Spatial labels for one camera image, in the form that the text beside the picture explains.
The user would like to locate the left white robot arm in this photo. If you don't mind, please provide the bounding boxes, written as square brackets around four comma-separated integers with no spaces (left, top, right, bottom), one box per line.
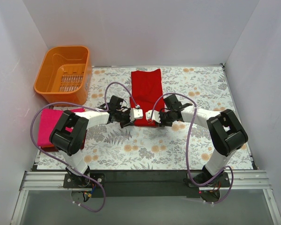
[49,96,143,188]

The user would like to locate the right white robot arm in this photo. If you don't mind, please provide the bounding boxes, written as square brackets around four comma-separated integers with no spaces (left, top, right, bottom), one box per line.
[146,93,248,187]

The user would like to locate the floral patterned table mat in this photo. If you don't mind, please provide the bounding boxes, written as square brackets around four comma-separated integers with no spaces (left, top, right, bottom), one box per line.
[37,66,255,171]

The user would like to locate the orange plastic basket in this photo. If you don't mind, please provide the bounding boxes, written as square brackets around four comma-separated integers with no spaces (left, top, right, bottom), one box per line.
[34,45,92,106]

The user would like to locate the folded pink t shirt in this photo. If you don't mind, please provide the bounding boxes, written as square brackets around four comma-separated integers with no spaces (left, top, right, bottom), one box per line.
[37,108,85,146]

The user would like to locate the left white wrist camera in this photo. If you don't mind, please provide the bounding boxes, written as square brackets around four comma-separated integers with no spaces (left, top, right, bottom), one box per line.
[130,108,143,121]

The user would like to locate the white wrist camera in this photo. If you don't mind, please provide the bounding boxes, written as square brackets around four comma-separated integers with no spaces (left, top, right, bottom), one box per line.
[130,108,143,121]
[145,110,161,124]

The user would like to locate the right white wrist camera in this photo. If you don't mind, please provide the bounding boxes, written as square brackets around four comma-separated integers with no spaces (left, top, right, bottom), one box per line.
[145,110,161,124]

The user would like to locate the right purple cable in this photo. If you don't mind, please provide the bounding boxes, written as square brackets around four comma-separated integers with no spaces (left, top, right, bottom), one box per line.
[146,93,234,205]

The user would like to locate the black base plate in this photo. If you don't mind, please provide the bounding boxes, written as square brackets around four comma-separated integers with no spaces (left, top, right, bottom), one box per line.
[63,170,232,199]

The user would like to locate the aluminium frame rail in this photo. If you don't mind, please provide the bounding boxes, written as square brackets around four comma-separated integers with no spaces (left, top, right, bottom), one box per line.
[11,170,281,225]

